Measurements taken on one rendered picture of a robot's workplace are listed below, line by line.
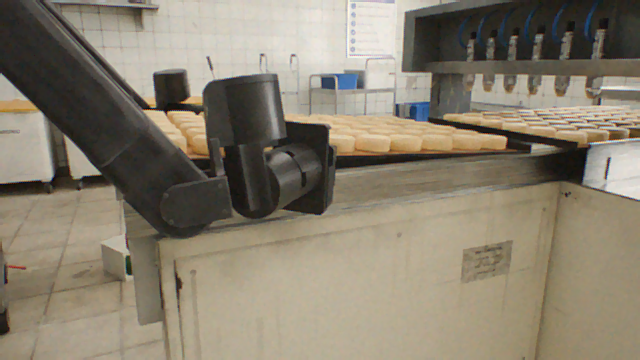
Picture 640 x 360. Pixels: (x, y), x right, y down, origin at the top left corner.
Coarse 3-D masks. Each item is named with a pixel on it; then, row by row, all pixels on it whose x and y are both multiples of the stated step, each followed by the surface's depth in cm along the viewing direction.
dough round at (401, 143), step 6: (390, 138) 64; (396, 138) 63; (402, 138) 62; (408, 138) 62; (414, 138) 63; (420, 138) 63; (396, 144) 63; (402, 144) 62; (408, 144) 62; (414, 144) 62; (420, 144) 63; (396, 150) 63; (402, 150) 62; (408, 150) 62; (414, 150) 62; (420, 150) 63
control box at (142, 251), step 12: (132, 240) 55; (144, 240) 55; (132, 252) 55; (144, 252) 56; (132, 264) 56; (144, 264) 56; (132, 276) 61; (144, 276) 57; (156, 276) 57; (144, 288) 57; (156, 288) 58; (144, 300) 57; (156, 300) 58; (144, 312) 58; (156, 312) 58; (144, 324) 58
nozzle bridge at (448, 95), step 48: (480, 0) 91; (528, 0) 82; (576, 0) 81; (624, 0) 73; (432, 48) 116; (480, 48) 103; (528, 48) 91; (576, 48) 82; (624, 48) 74; (432, 96) 124
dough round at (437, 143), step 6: (426, 138) 65; (432, 138) 65; (438, 138) 64; (444, 138) 65; (450, 138) 65; (426, 144) 65; (432, 144) 65; (438, 144) 64; (444, 144) 65; (450, 144) 65; (432, 150) 65; (438, 150) 65; (444, 150) 65; (450, 150) 65
